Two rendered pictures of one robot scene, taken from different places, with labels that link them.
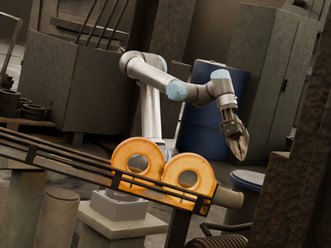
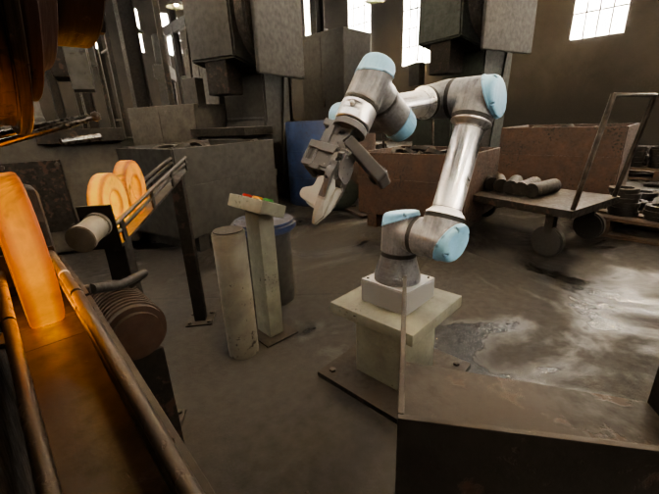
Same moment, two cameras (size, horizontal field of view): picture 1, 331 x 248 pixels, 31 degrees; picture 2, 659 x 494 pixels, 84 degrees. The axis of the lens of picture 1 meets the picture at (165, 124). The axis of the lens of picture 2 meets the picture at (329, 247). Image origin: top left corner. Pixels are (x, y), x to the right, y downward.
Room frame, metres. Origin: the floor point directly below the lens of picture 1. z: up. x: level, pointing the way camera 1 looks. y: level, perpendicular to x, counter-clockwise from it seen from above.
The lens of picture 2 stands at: (2.22, -1.00, 0.88)
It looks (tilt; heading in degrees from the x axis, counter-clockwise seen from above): 19 degrees down; 90
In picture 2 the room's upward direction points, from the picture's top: 2 degrees counter-clockwise
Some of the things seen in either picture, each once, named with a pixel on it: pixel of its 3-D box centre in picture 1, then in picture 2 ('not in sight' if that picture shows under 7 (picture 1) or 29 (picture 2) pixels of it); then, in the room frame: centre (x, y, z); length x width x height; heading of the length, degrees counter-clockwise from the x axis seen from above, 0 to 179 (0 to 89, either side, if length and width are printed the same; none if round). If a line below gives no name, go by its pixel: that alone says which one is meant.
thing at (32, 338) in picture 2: not in sight; (44, 315); (1.84, -0.57, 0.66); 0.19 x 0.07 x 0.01; 133
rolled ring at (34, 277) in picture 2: not in sight; (23, 251); (1.85, -0.59, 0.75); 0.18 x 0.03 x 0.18; 134
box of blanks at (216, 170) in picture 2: not in sight; (200, 186); (1.14, 2.09, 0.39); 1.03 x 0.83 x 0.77; 58
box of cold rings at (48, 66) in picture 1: (102, 88); not in sight; (5.40, 0.64, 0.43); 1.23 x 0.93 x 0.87; 131
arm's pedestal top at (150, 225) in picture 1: (116, 217); (396, 304); (2.43, 0.11, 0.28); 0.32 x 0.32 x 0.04; 46
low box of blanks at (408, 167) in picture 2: not in sight; (427, 184); (3.05, 2.08, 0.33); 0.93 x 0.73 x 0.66; 140
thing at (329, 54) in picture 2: not in sight; (336, 111); (2.38, 4.80, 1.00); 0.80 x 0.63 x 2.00; 138
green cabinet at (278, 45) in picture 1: (263, 87); not in sight; (5.83, -0.86, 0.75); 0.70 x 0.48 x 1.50; 133
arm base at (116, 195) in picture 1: (123, 185); (397, 264); (2.43, 0.11, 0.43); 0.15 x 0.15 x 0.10
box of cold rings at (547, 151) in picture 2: not in sight; (563, 163); (4.63, 2.80, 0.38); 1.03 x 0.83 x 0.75; 136
